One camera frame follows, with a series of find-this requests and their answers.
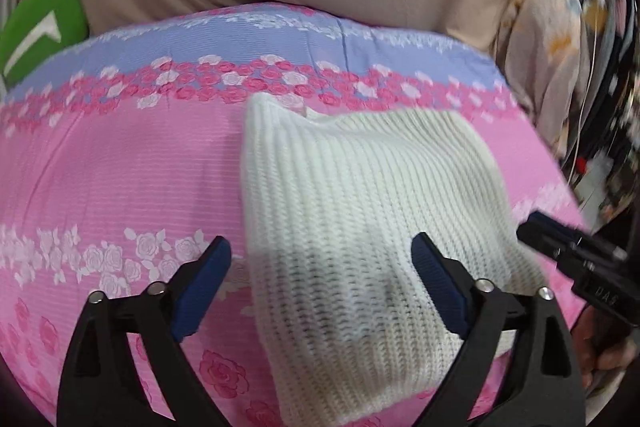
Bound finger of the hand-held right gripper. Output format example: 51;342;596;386
516;212;627;262

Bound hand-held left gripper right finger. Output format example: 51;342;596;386
410;232;586;427

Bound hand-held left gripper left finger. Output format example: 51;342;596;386
56;235;233;427

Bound white knit sweater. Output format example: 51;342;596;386
239;91;551;425

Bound dark patterned clothes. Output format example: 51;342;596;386
570;0;640;230

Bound person's right hand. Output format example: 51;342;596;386
571;304;640;390

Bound pink and blue floral bedsheet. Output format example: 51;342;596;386
0;2;593;427

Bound light floral printed cloth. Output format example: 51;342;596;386
492;0;593;160

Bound green pillow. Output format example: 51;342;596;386
0;0;91;92

